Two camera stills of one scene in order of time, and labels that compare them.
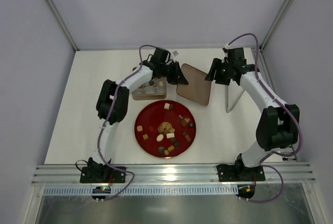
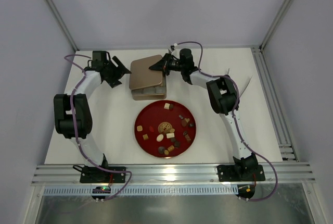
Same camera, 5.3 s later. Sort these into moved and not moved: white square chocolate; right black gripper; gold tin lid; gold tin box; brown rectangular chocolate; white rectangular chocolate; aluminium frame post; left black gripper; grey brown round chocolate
Moved: left black gripper; right black gripper; gold tin lid
Not moved: brown rectangular chocolate; gold tin box; aluminium frame post; grey brown round chocolate; white rectangular chocolate; white square chocolate
